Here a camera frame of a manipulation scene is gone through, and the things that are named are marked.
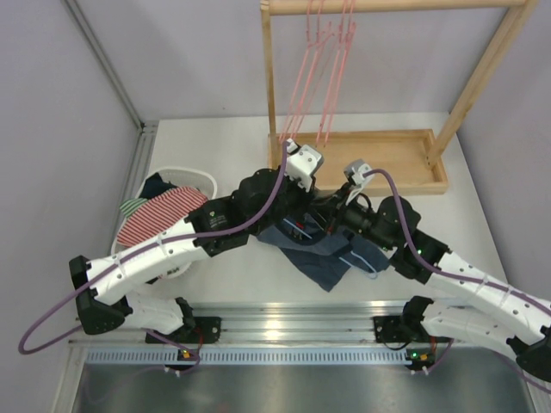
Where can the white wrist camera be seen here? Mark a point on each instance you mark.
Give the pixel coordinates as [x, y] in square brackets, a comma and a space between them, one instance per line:
[359, 175]
[303, 161]

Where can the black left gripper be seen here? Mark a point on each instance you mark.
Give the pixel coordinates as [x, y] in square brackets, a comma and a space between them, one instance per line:
[299, 206]

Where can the pink wire hanger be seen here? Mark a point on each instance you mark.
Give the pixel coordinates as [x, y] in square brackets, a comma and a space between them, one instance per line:
[345, 35]
[305, 86]

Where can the red white striped garment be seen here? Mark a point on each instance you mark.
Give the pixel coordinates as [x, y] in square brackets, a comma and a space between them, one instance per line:
[159, 214]

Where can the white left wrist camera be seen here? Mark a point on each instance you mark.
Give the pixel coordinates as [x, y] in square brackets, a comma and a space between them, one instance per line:
[303, 161]

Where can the aluminium corner profile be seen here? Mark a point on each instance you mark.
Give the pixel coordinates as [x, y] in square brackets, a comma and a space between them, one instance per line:
[84, 27]

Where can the blue tank top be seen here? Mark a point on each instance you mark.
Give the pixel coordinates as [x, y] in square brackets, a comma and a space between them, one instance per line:
[327, 258]

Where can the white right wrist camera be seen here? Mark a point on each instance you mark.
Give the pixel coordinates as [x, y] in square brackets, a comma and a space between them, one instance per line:
[359, 175]

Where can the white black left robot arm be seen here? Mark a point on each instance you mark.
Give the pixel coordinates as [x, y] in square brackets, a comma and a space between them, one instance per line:
[107, 296]

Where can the aluminium mounting rail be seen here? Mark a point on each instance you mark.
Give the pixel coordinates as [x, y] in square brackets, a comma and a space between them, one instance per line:
[294, 324]

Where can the slotted grey cable duct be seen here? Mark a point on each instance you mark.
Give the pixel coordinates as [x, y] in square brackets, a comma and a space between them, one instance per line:
[256, 356]

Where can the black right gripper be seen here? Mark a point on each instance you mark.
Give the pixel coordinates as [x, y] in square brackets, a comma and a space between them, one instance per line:
[337, 206]

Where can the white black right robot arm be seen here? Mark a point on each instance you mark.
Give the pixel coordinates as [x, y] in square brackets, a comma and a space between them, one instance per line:
[497, 316]

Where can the wooden clothes rack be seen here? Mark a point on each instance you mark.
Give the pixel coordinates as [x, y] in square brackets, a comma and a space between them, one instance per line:
[412, 156]

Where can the dark navy garment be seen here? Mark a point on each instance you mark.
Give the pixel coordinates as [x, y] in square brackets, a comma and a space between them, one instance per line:
[154, 186]

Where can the green white striped garment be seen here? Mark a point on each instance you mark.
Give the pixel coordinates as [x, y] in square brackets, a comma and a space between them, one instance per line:
[129, 207]

